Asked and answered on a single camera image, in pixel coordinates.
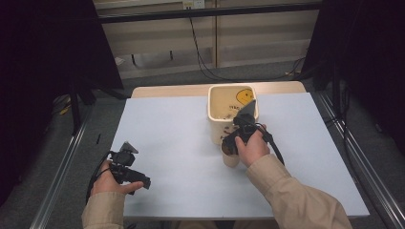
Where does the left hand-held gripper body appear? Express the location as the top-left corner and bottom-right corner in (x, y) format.
(109, 141), (140, 185)

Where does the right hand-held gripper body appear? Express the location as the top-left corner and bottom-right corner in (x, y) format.
(232, 98), (266, 145)

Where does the small beige paper cup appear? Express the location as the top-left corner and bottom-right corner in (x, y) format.
(222, 149), (242, 169)

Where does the cream bin with smiley face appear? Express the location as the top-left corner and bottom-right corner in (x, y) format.
(206, 83), (260, 146)

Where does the person's right hand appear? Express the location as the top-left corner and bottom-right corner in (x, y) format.
(234, 123), (271, 169)

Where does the person's left hand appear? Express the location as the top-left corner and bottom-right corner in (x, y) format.
(91, 159), (145, 197)

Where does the pale blue table board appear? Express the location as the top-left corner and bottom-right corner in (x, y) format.
(112, 93), (371, 220)

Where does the black metal stand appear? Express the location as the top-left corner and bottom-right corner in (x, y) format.
(68, 80), (98, 136)

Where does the wooden table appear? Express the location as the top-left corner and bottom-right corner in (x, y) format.
(131, 80), (308, 99)

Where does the beige wooden cabinet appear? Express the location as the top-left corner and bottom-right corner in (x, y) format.
(93, 0), (321, 80)

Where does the black horizontal bar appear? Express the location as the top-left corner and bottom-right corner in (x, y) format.
(96, 2), (323, 25)

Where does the black curtain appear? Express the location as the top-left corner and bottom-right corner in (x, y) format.
(0, 0), (125, 208)
(300, 0), (405, 156)

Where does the left hand-held gripper cable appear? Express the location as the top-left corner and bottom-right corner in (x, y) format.
(84, 151), (113, 205)

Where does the hand-held gripper cable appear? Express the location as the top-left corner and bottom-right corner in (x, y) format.
(254, 122), (286, 167)
(84, 151), (113, 205)

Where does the right hand-held gripper cable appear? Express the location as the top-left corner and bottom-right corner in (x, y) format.
(254, 122), (286, 167)

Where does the metal floor rail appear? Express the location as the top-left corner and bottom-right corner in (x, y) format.
(316, 91), (405, 229)
(29, 106), (94, 229)

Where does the black hanging cable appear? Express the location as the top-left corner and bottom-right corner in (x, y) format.
(188, 16), (307, 83)

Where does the white wall socket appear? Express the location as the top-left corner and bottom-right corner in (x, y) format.
(182, 0), (206, 10)

